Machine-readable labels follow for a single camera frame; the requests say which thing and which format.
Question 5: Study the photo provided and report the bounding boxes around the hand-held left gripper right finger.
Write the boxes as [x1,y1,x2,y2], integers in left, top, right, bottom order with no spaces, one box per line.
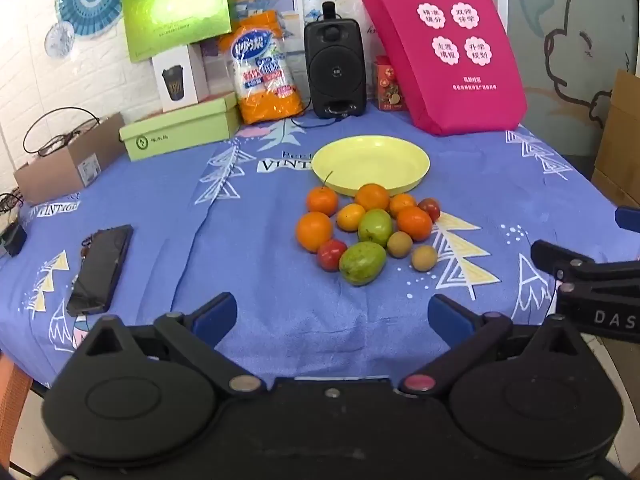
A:
[397,294,592,396]

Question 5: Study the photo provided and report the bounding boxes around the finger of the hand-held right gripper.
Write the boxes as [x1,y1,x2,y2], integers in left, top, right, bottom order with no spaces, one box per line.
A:
[531,239,640,282]
[615,206,640,234]

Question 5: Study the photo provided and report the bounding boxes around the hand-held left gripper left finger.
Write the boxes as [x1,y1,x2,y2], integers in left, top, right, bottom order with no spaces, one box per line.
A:
[75,292,264,396]

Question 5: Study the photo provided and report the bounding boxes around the brown kiwi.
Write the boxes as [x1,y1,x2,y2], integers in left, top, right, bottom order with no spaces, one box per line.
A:
[411,244,438,272]
[387,231,413,259]

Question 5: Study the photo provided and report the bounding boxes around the dark orange mandarin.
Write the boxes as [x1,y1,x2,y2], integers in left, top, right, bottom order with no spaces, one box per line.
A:
[396,206,434,242]

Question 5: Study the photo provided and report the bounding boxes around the large green mango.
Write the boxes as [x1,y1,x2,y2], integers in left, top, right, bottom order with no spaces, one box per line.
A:
[339,241,388,287]

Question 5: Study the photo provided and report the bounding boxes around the small orange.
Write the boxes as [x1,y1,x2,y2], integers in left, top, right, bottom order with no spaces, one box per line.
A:
[389,193,417,217]

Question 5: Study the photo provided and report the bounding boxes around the large orange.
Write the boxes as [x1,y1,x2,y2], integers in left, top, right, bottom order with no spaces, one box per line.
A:
[295,211,334,254]

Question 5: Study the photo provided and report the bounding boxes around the yellowish orange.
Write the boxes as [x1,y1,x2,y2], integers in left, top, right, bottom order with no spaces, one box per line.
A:
[336,203,367,232]

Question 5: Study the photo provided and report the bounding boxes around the round orange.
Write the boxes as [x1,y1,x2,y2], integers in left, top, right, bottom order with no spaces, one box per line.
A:
[355,183,391,212]

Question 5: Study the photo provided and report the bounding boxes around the mandarin with stem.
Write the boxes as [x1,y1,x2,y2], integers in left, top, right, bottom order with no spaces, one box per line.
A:
[306,171,340,216]

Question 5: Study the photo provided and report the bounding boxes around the yellow plate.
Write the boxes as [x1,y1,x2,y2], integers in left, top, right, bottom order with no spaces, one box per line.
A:
[311,135,431,198]

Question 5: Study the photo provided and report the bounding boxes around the blue printed tablecloth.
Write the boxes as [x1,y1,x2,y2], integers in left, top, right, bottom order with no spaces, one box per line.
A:
[0,115,640,391]

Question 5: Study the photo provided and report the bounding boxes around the large cardboard box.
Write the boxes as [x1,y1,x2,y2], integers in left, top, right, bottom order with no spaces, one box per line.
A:
[592,69,640,208]

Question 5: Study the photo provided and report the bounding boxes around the black smartphone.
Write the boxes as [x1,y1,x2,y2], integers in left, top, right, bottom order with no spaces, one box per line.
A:
[66,224,134,317]

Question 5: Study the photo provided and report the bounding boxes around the light green shoe box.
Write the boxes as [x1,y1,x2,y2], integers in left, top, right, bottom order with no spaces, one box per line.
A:
[119,91,242,162]

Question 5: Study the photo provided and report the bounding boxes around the pink tote bag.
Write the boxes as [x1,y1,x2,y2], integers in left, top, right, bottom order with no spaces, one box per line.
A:
[361,0,528,136]

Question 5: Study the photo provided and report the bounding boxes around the brown cardboard box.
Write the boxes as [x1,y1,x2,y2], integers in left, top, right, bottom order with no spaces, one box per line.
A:
[13,112,126,205]

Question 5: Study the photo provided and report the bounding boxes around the black power adapter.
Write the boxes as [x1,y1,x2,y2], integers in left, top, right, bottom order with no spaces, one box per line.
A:
[0,221,28,258]

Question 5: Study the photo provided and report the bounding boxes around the orange fabric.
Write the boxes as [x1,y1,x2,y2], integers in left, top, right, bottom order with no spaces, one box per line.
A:
[0,355,33,461]

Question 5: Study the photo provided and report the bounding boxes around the orange bag of paper cups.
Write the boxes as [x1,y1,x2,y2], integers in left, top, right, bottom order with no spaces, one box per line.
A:
[229,9,304,126]

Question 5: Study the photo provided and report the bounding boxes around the white cup box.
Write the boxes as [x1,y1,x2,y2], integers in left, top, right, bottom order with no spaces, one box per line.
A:
[151,44,210,113]

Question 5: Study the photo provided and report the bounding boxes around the small red box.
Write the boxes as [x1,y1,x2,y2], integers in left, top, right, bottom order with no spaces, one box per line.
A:
[372,55,408,112]

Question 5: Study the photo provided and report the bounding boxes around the black speaker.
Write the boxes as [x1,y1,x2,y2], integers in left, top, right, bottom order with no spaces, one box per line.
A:
[303,1,367,119]

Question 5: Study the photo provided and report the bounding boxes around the green gift box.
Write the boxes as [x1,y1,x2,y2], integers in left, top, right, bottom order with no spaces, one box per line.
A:
[121,0,235,64]

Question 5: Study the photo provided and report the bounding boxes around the small blue paper fan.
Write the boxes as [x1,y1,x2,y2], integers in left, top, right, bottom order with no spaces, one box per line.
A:
[45,22,76,56]

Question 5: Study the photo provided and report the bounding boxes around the black speaker cable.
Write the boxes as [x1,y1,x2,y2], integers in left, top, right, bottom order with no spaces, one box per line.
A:
[291,112,351,131]

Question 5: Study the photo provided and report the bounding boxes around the black cable loop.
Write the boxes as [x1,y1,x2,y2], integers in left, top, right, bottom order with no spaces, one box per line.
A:
[23,106,102,157]

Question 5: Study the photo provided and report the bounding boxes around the power strip with cables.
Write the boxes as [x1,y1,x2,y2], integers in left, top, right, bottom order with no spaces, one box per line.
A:
[0,187,26,216]

